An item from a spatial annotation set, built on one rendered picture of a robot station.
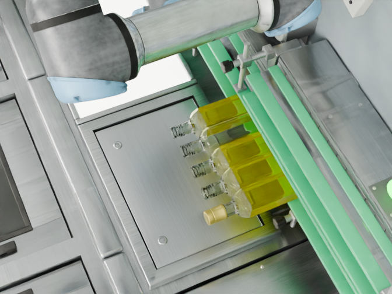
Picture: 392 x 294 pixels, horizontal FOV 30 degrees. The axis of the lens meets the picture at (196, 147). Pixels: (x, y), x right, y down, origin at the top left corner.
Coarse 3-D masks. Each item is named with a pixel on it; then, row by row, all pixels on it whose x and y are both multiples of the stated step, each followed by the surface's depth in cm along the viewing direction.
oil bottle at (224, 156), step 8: (248, 136) 168; (256, 136) 168; (232, 144) 167; (240, 144) 167; (248, 144) 167; (256, 144) 167; (264, 144) 167; (216, 152) 166; (224, 152) 165; (232, 152) 166; (240, 152) 166; (248, 152) 166; (256, 152) 166; (264, 152) 167; (216, 160) 165; (224, 160) 164; (232, 160) 164; (240, 160) 165; (216, 168) 165; (224, 168) 164
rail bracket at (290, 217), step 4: (292, 212) 166; (276, 216) 167; (280, 216) 166; (284, 216) 166; (288, 216) 166; (292, 216) 166; (276, 220) 165; (280, 220) 165; (284, 220) 166; (288, 220) 166; (292, 220) 167; (296, 220) 167; (276, 224) 165; (280, 224) 165; (284, 224) 166; (292, 224) 170; (276, 228) 166; (280, 228) 166
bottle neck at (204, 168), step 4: (208, 160) 166; (196, 164) 166; (200, 164) 165; (204, 164) 165; (208, 164) 165; (212, 164) 165; (192, 168) 165; (196, 168) 165; (200, 168) 165; (204, 168) 165; (208, 168) 165; (212, 168) 165; (192, 172) 167; (196, 172) 164; (200, 172) 165; (204, 172) 165; (208, 172) 166; (196, 176) 165; (200, 176) 166
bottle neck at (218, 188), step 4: (220, 180) 164; (212, 184) 163; (216, 184) 163; (220, 184) 163; (204, 188) 162; (208, 188) 162; (212, 188) 162; (216, 188) 162; (220, 188) 163; (224, 188) 163; (204, 192) 162; (208, 192) 162; (212, 192) 162; (216, 192) 163; (220, 192) 163; (224, 192) 164; (204, 196) 164; (208, 196) 162; (212, 196) 163
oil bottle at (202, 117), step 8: (232, 96) 174; (208, 104) 173; (216, 104) 172; (224, 104) 173; (232, 104) 173; (240, 104) 173; (192, 112) 172; (200, 112) 171; (208, 112) 171; (216, 112) 171; (224, 112) 171; (232, 112) 172; (240, 112) 172; (192, 120) 171; (200, 120) 170; (208, 120) 170; (216, 120) 170; (192, 128) 171; (200, 128) 170
